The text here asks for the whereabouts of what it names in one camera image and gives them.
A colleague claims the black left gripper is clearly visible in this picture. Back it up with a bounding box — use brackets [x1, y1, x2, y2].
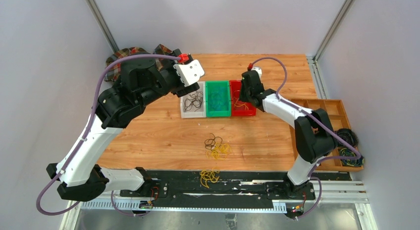
[139, 49, 200, 108]

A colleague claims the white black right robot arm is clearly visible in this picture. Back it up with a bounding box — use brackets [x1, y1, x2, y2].
[239, 70, 338, 199]

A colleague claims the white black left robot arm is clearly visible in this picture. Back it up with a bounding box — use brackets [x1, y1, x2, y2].
[47, 51, 205, 202]

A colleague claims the red plastic bin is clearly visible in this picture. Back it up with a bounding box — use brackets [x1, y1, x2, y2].
[229, 80, 256, 116]

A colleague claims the white plastic bin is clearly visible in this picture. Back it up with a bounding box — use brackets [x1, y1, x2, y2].
[180, 81, 207, 118]

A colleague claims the green plastic bin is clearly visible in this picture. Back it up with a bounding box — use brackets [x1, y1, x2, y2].
[205, 80, 231, 117]

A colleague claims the plaid flannel cloth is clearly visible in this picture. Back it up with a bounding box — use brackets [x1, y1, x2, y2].
[105, 44, 183, 83]

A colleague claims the wooden compartment tray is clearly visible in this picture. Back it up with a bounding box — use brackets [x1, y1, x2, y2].
[290, 98, 365, 172]

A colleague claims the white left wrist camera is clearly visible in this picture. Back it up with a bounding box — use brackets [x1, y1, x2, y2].
[173, 59, 205, 87]

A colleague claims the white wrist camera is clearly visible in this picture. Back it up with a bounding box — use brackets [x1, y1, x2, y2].
[251, 66, 263, 78]
[173, 59, 205, 87]

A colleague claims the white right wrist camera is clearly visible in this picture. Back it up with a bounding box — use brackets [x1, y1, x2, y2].
[251, 66, 263, 78]

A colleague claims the brown cable in bin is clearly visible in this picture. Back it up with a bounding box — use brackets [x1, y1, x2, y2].
[182, 90, 205, 113]

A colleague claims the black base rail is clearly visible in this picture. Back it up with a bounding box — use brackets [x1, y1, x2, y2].
[70, 169, 371, 219]

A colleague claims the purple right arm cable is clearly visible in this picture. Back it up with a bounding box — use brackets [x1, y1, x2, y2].
[247, 57, 362, 219]

